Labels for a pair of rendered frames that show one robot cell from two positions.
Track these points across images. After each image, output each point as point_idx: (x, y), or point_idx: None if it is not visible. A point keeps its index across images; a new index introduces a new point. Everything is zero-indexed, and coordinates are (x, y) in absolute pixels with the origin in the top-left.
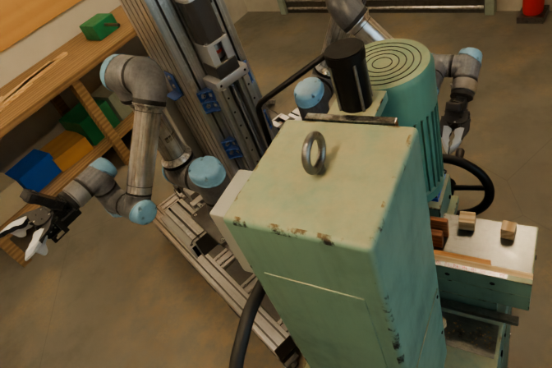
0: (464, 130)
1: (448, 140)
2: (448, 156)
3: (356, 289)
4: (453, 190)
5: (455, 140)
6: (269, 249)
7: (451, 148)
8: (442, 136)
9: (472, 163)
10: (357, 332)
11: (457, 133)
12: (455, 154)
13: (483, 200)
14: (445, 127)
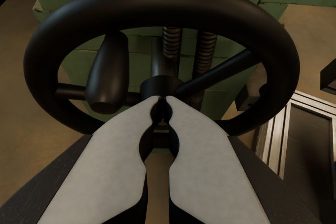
0: (42, 203)
1: (174, 122)
2: None
3: None
4: (139, 90)
5: (131, 126)
6: None
7: (151, 96)
8: (225, 134)
9: (51, 20)
10: None
11: (111, 166)
12: (127, 64)
13: (76, 109)
14: (238, 206)
